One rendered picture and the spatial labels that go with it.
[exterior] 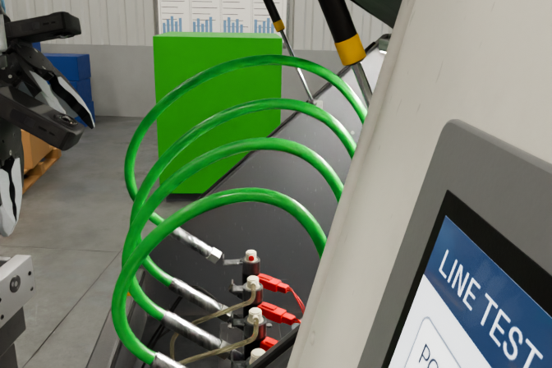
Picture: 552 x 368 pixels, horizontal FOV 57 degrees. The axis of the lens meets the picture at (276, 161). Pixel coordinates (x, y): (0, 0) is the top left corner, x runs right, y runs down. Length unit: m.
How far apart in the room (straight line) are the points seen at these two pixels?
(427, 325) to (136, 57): 7.35
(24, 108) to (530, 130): 0.52
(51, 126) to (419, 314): 0.47
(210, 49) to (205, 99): 0.38
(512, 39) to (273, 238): 0.95
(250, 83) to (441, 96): 3.67
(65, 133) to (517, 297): 0.51
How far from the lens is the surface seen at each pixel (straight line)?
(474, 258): 0.20
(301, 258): 1.16
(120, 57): 7.60
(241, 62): 0.71
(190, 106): 3.97
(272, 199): 0.50
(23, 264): 1.17
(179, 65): 3.93
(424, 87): 0.29
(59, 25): 0.80
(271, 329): 0.90
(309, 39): 7.11
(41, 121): 0.61
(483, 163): 0.21
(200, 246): 0.78
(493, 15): 0.25
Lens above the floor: 1.49
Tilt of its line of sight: 16 degrees down
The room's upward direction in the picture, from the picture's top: 1 degrees clockwise
